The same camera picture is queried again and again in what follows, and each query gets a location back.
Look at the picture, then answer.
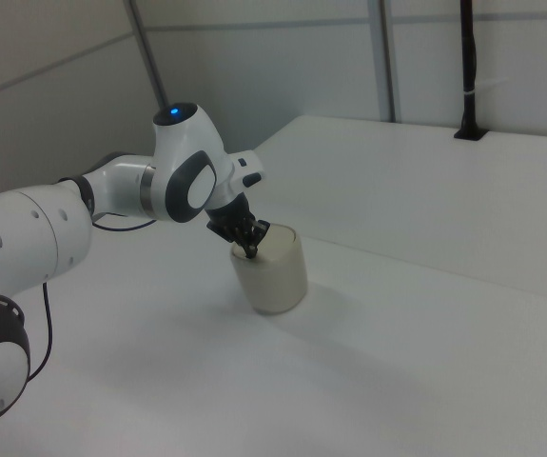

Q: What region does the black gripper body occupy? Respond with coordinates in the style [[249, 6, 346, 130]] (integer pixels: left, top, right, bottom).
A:
[[205, 193, 256, 245]]

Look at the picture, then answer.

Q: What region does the small white trash can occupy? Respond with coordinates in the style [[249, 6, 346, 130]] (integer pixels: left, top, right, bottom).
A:
[[228, 222, 310, 316]]

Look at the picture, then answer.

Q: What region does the black pole with base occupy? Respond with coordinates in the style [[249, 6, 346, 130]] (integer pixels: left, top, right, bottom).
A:
[[453, 0, 488, 142]]

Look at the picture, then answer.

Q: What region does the silver partition post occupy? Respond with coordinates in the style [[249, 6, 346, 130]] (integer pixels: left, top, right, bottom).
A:
[[376, 0, 403, 123], [122, 0, 171, 109]]

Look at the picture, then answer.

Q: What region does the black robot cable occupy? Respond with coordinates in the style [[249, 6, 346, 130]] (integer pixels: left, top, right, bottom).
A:
[[26, 211, 158, 383]]

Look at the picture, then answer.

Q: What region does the white cable tie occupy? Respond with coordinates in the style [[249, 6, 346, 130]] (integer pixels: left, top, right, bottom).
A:
[[462, 75, 510, 96]]

